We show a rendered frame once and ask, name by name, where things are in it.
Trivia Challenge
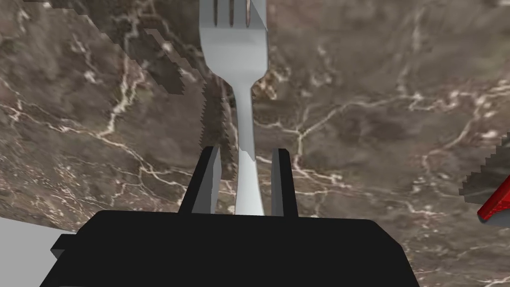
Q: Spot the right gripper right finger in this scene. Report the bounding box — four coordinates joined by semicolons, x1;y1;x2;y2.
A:
270;148;299;218

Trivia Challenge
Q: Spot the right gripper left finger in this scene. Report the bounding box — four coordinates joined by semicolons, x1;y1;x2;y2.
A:
178;145;222;215

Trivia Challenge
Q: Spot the silver fork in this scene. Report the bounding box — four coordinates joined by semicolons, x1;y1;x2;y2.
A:
198;0;269;216

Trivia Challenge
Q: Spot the red and grey object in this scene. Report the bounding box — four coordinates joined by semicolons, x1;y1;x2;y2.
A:
477;184;510;228

